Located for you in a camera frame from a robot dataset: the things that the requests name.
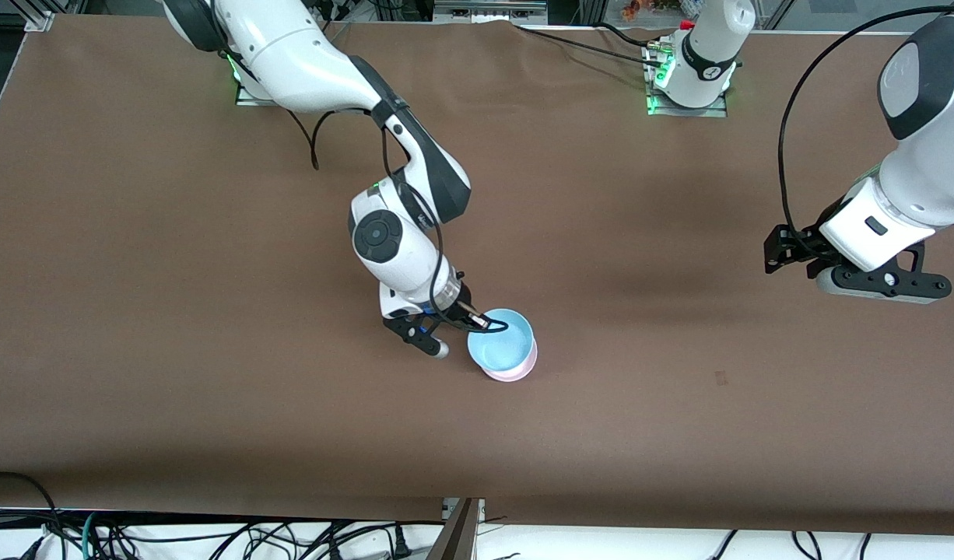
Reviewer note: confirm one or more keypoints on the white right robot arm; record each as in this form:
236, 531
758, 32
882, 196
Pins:
290, 54

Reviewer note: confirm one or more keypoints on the dark grey metal beam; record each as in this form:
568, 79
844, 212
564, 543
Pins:
457, 537

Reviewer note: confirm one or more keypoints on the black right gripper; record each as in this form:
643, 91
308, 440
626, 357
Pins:
462, 299

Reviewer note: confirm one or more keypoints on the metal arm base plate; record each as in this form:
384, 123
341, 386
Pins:
687, 112
253, 99

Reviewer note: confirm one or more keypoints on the black power plug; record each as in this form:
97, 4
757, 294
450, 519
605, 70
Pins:
401, 544

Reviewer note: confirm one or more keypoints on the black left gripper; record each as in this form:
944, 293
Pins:
808, 239

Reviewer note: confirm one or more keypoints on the brown table cover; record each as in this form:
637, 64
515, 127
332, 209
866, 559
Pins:
601, 233

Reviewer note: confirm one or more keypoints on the pink plastic bowl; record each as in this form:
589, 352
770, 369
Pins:
516, 378

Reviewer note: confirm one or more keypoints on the white power strip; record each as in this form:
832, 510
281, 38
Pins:
489, 9

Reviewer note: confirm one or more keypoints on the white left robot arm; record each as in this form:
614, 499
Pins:
928, 187

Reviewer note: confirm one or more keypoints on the blue plastic bowl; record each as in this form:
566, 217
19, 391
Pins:
508, 350

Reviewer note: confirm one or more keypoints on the aluminium frame profile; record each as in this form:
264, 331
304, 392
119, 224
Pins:
37, 19

